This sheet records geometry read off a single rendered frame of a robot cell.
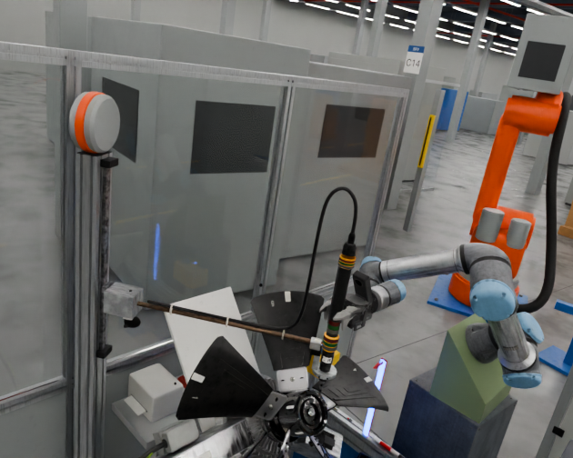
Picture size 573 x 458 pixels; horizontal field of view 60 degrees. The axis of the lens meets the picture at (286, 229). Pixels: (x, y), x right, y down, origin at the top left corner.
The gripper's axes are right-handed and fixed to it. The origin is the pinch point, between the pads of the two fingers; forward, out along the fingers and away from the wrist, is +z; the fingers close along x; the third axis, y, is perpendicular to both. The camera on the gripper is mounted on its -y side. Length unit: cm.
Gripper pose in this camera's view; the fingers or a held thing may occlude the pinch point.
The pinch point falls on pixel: (330, 311)
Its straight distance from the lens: 135.6
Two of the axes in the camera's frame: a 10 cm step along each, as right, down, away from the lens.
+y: -1.6, 9.3, 3.3
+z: -6.9, 1.3, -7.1
